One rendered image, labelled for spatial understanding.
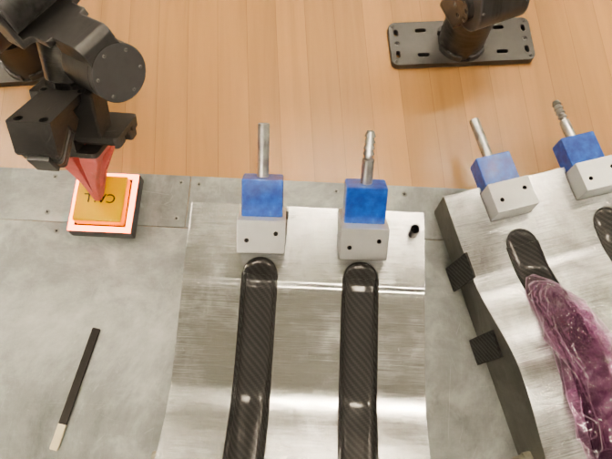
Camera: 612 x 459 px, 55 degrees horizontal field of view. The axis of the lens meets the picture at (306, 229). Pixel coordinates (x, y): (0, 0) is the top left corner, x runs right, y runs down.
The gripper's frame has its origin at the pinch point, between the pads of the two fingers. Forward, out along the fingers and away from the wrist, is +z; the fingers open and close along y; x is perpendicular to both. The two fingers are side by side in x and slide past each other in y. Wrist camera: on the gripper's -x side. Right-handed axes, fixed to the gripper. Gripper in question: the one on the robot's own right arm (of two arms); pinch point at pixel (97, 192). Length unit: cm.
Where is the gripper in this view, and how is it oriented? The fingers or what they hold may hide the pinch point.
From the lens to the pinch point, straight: 75.1
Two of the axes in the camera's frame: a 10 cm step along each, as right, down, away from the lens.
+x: 0.9, -5.8, 8.1
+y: 10.0, 0.7, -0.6
